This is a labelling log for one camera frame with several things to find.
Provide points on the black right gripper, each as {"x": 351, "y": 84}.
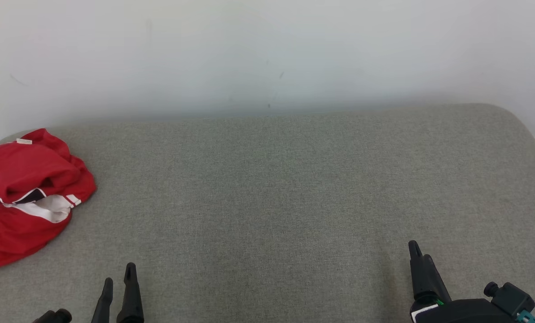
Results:
{"x": 460, "y": 312}

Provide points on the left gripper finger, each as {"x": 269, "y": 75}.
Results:
{"x": 107, "y": 303}
{"x": 131, "y": 296}

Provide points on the red shorts white side bands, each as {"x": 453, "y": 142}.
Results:
{"x": 29, "y": 166}

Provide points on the grey fabric sofa seat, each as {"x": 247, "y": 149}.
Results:
{"x": 267, "y": 202}

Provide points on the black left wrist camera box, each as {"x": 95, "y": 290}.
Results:
{"x": 54, "y": 316}

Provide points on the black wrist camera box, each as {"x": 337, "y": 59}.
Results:
{"x": 54, "y": 316}
{"x": 512, "y": 298}

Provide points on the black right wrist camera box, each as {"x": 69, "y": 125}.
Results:
{"x": 512, "y": 298}

